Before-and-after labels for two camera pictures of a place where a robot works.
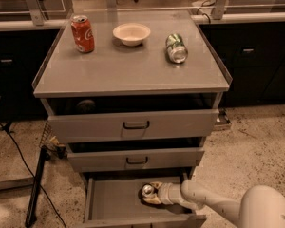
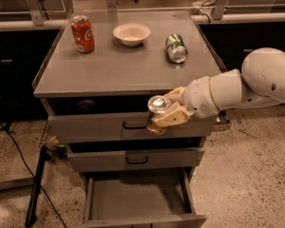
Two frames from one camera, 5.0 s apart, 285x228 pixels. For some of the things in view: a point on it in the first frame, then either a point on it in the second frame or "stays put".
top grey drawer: (112, 119) stays put
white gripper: (163, 194) -> (198, 97)
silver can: (147, 190) -> (154, 104)
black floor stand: (30, 218) stays put
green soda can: (177, 49) stays put
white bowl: (131, 34) stays put
